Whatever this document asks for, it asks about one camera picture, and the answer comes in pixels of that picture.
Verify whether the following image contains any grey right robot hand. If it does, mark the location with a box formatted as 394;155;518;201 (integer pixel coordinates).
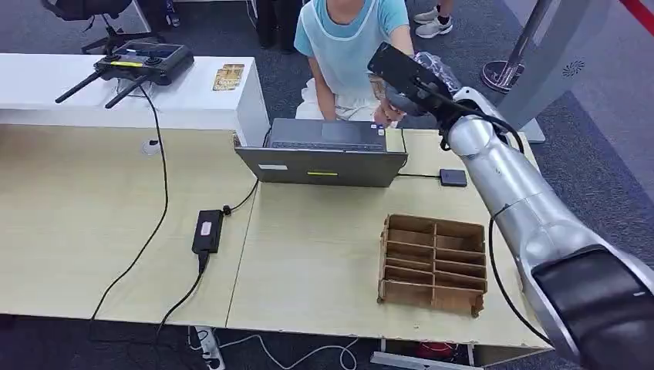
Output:
380;81;440;121

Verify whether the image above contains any tan patterned card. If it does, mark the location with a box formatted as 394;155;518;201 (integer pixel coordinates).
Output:
212;63;246;93
370;73;389;100

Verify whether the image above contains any person's left hand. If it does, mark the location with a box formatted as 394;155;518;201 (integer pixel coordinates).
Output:
373;99;405;129

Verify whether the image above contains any clear plastic wrap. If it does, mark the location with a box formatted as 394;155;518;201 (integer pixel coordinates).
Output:
413;51;464;96

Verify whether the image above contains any person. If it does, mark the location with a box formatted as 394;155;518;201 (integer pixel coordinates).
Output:
413;0;456;40
293;0;425;129

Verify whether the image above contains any small black card reader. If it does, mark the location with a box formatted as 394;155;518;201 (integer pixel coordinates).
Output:
439;168;468;188

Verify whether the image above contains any grey laptop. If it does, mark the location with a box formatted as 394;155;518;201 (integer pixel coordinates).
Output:
234;118;410;189

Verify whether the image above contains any grey kiosk pillar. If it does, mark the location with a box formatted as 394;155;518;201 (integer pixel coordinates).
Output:
497;0;622;145

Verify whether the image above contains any wooden compartment box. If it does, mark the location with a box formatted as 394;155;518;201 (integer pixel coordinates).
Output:
376;213;489;318

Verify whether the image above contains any white counter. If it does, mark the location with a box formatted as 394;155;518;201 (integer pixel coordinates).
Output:
0;53;271;147

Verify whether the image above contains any black power adapter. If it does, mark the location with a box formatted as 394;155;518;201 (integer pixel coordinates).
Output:
191;209;224;255

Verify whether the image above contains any red object under desk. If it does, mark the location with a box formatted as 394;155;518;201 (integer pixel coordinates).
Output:
413;341;456;361

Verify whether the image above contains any red barrier belt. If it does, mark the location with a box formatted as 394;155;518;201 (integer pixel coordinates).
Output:
619;0;654;22

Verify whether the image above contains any black remote controller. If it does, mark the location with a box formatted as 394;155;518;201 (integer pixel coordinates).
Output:
54;40;195;109

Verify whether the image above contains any white power strip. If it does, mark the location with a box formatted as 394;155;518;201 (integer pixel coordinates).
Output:
194;326;227;370

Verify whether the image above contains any black office chair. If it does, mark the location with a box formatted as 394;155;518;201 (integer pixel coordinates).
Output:
40;0;167;56

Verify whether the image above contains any thin black reader cable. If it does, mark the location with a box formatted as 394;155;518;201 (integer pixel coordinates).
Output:
396;127;441;180

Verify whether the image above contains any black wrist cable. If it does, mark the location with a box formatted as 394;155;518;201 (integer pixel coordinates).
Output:
413;79;526;154

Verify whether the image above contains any metal stanchion post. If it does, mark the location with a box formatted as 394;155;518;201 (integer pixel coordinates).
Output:
480;0;551;94

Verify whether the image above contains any black laptop power cable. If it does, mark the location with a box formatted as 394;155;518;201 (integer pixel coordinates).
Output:
221;127;271;217

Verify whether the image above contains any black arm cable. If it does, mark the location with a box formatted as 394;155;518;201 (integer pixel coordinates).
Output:
487;203;555;348

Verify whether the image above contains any long black cable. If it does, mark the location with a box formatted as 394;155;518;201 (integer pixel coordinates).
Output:
89;86;170;323

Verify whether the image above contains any white cable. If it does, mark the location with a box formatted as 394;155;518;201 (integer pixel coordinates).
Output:
186;326;359;370

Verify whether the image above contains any black mains cable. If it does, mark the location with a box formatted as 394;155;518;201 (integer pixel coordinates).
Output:
153;250;211;339

